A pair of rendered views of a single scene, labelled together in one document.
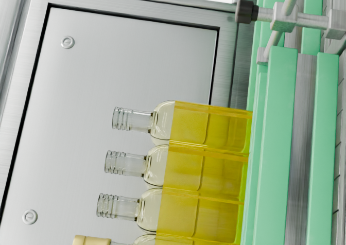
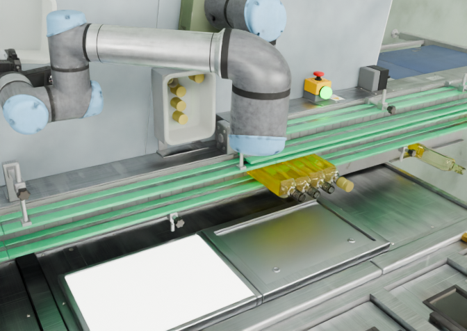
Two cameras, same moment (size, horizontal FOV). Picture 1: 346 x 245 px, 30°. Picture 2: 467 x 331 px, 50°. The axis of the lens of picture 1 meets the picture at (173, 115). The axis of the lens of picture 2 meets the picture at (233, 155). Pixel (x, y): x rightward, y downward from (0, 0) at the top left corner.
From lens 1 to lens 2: 1.58 m
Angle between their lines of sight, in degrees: 77
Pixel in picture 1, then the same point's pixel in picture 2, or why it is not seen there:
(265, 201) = (297, 128)
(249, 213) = (296, 149)
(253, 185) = (288, 151)
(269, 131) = not seen: hidden behind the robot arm
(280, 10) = not seen: hidden behind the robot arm
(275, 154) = not seen: hidden behind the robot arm
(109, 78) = (274, 249)
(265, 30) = (231, 172)
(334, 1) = (203, 159)
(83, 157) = (313, 240)
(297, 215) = (293, 124)
